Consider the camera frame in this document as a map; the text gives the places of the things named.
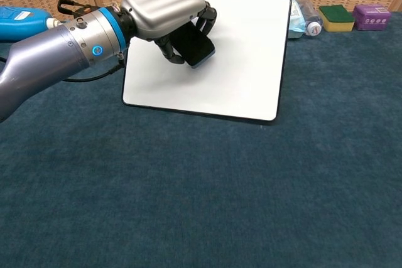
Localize dark blue table mat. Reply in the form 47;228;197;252
0;10;402;268

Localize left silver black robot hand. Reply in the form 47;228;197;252
120;0;219;65

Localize black eraser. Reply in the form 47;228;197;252
171;21;217;69

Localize clear plastic water bottle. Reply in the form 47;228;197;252
294;0;325;37

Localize purple small box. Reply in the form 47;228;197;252
351;3;393;31

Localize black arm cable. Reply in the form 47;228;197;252
61;60;127;83

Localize blue white wipes pack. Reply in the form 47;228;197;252
286;0;307;40

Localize white board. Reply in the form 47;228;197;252
121;0;292;123

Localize green yellow sponge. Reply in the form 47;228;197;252
318;4;356;33

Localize blue detergent bottle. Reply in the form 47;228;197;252
0;5;61;43

